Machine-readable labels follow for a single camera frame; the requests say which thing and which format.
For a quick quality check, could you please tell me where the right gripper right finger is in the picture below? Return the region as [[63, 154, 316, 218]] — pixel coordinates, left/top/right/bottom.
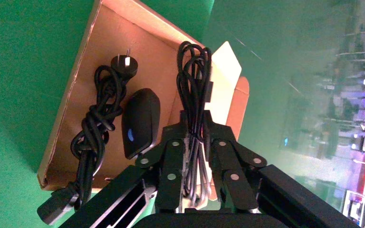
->
[[202, 111, 268, 211]]

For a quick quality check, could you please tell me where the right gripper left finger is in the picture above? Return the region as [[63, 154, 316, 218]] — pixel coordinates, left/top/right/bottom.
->
[[135, 110, 187, 213]]

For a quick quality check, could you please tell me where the black computer mouse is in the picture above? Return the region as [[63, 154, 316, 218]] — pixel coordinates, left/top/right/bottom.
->
[[121, 88, 162, 160]]

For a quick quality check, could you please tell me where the thin black cable bundle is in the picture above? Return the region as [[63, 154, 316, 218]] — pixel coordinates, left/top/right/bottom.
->
[[176, 41, 215, 209]]

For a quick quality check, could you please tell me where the black power cord with plug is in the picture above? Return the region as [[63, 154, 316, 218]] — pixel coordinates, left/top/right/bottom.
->
[[37, 47, 139, 226]]

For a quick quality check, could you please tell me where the open brown cardboard box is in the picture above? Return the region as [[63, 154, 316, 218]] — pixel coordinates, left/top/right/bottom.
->
[[37, 0, 250, 193]]

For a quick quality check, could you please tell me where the green table cloth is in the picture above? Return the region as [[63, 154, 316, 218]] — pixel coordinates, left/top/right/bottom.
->
[[0, 0, 215, 228]]

